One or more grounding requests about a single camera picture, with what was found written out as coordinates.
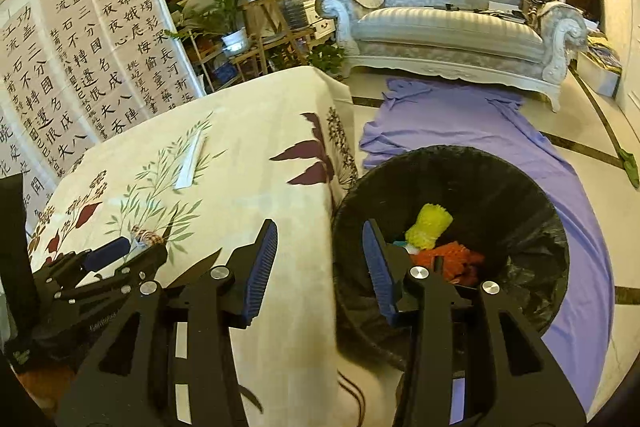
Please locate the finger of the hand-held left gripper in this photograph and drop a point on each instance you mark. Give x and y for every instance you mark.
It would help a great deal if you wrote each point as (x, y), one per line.
(145, 259)
(107, 253)

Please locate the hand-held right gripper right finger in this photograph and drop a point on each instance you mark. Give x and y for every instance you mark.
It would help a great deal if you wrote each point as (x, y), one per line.
(378, 272)

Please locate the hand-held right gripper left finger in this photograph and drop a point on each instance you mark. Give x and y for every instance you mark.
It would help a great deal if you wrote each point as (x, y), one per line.
(260, 272)

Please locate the striped snack wrapper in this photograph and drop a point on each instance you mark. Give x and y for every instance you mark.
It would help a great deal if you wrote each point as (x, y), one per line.
(147, 238)

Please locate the yellow cloth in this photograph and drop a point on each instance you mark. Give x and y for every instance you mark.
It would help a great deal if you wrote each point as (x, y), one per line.
(429, 227)

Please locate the orange knit piece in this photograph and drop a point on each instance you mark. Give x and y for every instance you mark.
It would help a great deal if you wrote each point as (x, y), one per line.
(445, 253)

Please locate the black bag-lined trash bin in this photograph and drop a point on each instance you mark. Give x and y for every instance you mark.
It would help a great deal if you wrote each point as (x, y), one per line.
(500, 197)

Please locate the dark upright object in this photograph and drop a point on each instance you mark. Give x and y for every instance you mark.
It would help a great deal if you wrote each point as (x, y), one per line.
(17, 257)

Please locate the white folded paper strip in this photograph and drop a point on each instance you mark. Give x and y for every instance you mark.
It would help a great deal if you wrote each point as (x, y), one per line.
(191, 159)

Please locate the floral tablecloth table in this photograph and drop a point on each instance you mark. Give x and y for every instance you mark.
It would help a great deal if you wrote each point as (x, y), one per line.
(240, 132)

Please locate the purple floor cloth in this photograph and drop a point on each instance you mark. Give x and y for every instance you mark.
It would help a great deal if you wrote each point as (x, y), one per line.
(475, 127)

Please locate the calligraphy screen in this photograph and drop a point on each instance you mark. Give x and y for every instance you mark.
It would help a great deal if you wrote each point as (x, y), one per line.
(85, 67)

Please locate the low plant shelf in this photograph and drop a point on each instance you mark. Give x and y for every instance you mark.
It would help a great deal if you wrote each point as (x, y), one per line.
(210, 62)

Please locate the small green floor plant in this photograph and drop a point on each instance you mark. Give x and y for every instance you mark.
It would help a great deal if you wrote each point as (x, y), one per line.
(327, 59)

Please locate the white plant pot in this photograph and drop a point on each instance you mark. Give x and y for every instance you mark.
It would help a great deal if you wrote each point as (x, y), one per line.
(235, 41)

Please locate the ornate grey sofa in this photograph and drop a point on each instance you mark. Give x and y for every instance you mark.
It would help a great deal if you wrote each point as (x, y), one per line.
(440, 27)

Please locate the white side table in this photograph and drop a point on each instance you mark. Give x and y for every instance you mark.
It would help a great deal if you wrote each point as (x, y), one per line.
(320, 19)

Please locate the green cloth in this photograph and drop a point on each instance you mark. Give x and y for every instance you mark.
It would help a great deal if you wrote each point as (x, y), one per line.
(631, 169)

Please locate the black remote control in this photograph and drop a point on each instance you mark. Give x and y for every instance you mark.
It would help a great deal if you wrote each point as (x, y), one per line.
(452, 8)

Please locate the white box of items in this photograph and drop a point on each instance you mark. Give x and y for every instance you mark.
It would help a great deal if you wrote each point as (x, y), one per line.
(602, 67)

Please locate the dark patterned cloth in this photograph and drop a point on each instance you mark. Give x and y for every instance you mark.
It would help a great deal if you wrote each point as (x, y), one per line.
(537, 4)

